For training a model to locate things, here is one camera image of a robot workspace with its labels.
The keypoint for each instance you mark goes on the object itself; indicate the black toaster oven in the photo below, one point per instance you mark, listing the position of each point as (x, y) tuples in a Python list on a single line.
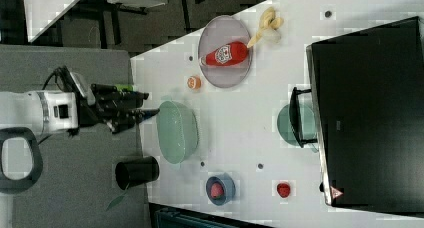
[(368, 104)]

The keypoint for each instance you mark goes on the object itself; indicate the peeled toy banana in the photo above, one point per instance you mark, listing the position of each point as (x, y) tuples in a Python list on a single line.
[(269, 24)]

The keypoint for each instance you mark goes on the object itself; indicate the green plastic strainer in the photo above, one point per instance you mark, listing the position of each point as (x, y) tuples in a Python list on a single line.
[(177, 130)]

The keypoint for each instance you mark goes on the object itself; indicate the red ketchup bottle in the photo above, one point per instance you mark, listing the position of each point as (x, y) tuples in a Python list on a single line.
[(227, 55)]

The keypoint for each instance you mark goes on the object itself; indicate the red toy strawberry on table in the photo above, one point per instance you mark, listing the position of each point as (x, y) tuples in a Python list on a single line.
[(284, 190)]

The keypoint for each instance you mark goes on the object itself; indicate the green round plate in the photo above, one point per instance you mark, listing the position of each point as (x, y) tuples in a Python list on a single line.
[(297, 127)]

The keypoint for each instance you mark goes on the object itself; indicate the blue bowl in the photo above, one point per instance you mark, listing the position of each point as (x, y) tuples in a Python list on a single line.
[(228, 186)]

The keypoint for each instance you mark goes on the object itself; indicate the grey round plate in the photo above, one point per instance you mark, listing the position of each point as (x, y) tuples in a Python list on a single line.
[(218, 32)]

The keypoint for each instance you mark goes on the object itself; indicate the black cylindrical cup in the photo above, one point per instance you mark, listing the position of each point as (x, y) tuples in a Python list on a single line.
[(136, 172)]

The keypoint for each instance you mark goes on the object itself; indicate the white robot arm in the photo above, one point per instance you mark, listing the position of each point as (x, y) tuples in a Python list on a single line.
[(52, 112)]

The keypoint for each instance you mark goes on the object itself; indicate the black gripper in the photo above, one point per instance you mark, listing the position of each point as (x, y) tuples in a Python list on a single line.
[(114, 108)]

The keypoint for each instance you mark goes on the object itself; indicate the toy orange slice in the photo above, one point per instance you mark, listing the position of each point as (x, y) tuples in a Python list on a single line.
[(194, 82)]

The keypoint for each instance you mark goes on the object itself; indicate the red toy strawberry in bowl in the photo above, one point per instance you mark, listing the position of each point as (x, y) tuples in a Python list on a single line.
[(216, 190)]

